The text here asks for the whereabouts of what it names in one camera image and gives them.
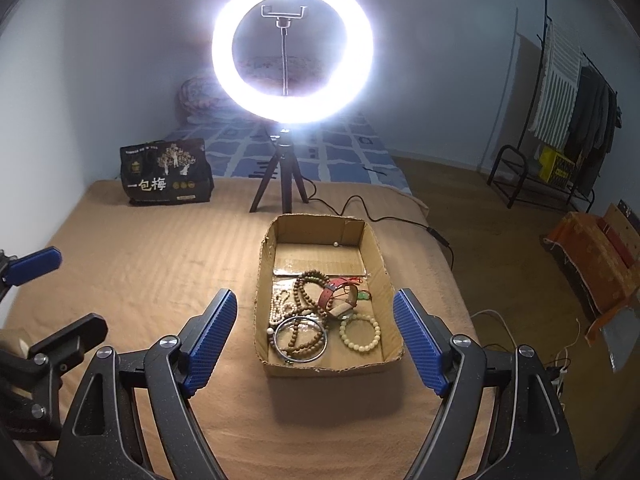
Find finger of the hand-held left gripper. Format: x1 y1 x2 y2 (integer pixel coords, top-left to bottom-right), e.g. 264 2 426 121
0 246 63 288
0 312 109 441

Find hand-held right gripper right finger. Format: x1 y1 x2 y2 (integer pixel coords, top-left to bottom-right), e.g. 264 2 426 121
392 288 583 480

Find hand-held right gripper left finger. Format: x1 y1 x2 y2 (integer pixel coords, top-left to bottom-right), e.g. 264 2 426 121
55 288 238 480

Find white pearl necklace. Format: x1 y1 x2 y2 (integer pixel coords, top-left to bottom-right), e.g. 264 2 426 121
270 287 301 326

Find thin dark bangle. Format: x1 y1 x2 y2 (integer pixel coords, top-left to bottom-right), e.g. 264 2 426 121
272 316 329 364

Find red leather bracelet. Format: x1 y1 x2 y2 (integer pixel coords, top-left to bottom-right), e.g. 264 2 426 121
317 277 362 320

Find cardboard box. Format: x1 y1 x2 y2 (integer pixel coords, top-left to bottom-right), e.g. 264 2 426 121
253 213 405 378

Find black printed snack bag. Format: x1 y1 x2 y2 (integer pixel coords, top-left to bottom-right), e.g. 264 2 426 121
120 138 215 207

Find orange cloth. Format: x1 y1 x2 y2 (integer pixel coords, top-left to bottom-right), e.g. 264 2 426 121
545 212 640 341

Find black tripod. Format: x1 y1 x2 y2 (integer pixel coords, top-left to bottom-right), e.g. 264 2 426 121
249 127 311 215

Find grey plastic sheet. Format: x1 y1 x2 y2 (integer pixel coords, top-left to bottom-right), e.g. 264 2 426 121
600 310 640 372

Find black clothes rack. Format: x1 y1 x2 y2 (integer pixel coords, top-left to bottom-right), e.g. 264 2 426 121
487 0 623 213

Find cardboard piece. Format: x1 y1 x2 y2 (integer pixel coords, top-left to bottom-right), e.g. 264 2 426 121
602 202 640 263

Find patterned pillow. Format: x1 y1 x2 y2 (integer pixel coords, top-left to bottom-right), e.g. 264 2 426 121
180 76 236 123

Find dark hanging clothes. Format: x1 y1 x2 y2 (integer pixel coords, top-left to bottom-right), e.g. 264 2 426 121
565 65 622 196

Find striped towel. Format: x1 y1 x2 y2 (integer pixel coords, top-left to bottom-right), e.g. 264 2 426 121
527 22 583 146

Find phone holder clamp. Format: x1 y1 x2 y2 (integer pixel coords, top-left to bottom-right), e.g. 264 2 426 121
260 4 306 96

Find cream bead bracelet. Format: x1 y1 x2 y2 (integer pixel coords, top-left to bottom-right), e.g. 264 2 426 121
340 313 382 353

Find white cables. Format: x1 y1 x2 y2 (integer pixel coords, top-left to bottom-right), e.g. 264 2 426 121
470 309 583 361

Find brown wooden bead necklace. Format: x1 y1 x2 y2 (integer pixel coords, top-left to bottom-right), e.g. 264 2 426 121
277 270 331 356

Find black power cable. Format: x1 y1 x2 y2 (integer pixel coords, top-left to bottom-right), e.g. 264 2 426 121
307 195 453 271

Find white ring light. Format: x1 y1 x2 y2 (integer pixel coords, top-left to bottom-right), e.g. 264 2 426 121
211 0 375 125

